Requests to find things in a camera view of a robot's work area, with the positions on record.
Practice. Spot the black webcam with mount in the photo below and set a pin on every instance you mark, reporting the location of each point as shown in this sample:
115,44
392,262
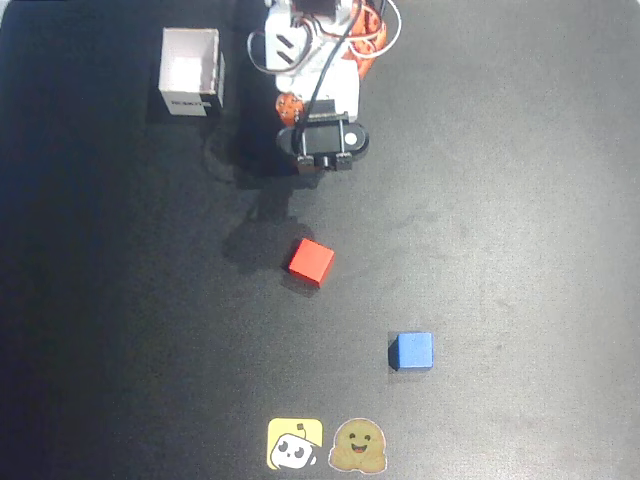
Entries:
322,140

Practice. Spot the hugging face emoji sticker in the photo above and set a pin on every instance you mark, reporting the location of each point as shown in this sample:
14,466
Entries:
357,445

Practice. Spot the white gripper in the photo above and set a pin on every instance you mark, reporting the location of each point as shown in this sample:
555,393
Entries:
288,109

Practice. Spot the white open cardboard box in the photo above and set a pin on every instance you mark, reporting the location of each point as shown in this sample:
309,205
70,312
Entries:
187,65

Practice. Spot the red cube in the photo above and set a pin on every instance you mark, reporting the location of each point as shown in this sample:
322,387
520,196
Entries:
311,260

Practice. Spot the black table mat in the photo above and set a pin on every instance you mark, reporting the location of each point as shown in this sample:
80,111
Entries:
500,200

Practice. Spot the blue cube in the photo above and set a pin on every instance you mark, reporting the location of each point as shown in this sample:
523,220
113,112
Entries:
415,350

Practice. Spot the yellow robot sticker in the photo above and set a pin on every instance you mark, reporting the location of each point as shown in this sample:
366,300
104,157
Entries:
294,445

